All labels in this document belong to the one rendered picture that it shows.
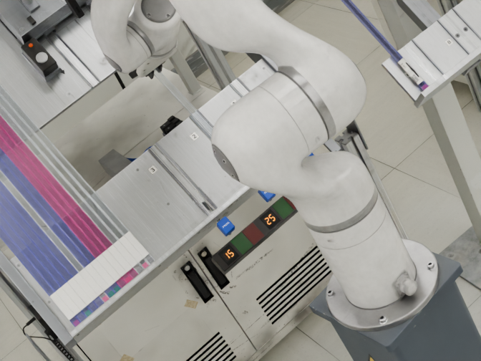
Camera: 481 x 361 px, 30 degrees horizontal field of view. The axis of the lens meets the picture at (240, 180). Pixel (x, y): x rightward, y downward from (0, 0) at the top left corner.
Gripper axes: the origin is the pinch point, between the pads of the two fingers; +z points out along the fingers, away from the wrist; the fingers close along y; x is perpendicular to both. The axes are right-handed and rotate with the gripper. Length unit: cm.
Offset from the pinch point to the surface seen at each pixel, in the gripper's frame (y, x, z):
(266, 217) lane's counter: 3.5, 39.3, -4.1
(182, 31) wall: -66, -49, 181
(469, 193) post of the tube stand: -47, 66, 29
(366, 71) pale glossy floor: -93, 19, 129
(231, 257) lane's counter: 14.1, 40.8, -4.3
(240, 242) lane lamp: 10.8, 39.7, -4.2
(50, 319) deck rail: 48, 27, -4
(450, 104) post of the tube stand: -51, 47, 12
